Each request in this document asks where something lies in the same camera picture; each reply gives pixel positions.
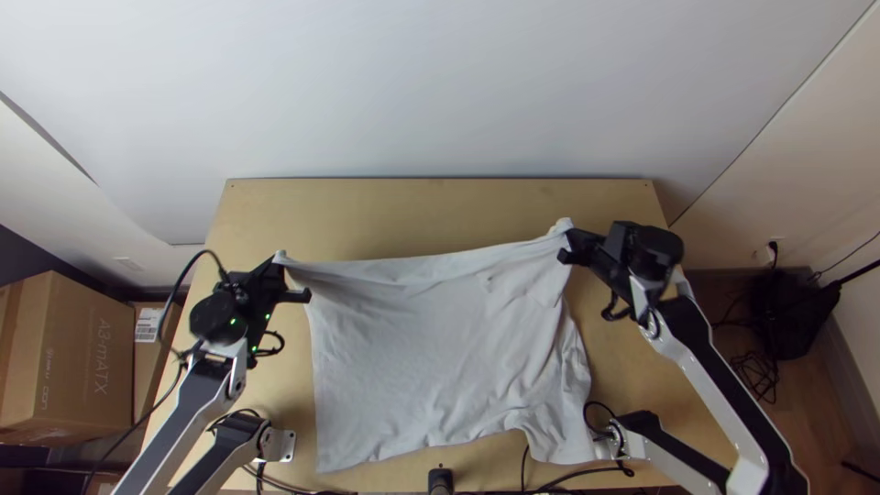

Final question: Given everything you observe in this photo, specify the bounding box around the white t-shirt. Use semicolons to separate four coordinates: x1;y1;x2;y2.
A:
272;217;600;474

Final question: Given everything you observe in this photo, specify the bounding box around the cardboard box with label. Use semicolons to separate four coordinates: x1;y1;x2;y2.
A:
132;301;185;422

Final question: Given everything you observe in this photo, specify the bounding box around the black bag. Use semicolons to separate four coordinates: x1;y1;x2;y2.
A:
749;268;843;362

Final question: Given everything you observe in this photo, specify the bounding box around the large cardboard box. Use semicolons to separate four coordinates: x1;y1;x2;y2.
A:
0;269;136;446

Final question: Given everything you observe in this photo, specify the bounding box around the black rod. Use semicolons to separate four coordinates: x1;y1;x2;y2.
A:
835;259;880;289

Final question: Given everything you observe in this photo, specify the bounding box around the white wall socket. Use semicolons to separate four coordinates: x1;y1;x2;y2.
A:
751;238;787;268

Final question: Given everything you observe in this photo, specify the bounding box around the tangled black cable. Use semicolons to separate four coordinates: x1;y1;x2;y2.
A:
711;288;782;407

